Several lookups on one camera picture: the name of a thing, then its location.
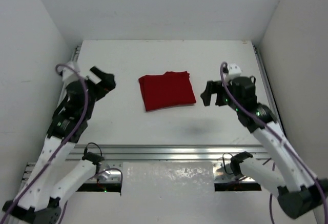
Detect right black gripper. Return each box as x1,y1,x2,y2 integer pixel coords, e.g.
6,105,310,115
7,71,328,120
201,81,242,113

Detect red t-shirt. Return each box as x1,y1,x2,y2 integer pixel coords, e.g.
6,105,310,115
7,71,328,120
138,71,196,112

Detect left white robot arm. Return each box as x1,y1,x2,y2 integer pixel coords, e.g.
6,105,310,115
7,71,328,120
1,64,116,223

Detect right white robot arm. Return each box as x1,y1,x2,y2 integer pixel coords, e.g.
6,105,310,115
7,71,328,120
200,76,327,219

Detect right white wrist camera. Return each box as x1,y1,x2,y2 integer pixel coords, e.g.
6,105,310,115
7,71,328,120
223,64,242,82

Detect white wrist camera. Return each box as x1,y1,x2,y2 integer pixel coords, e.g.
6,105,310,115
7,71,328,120
223,64,242,82
58,62,80,84

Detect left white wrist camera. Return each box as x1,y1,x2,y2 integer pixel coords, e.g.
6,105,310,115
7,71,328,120
58,62,80,84

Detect right black base cable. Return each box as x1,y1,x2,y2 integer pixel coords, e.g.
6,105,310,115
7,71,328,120
221,152,235,176

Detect black base cable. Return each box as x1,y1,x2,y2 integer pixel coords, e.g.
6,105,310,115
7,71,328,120
83,142,106,163
221,152,235,176

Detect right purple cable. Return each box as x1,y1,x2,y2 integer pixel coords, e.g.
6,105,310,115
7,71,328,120
219,61,328,224

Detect left black base cable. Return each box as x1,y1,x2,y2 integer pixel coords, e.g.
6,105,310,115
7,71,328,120
83,142,106,163

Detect aluminium rail frame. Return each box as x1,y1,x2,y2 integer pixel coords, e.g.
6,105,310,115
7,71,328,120
7,43,308,224

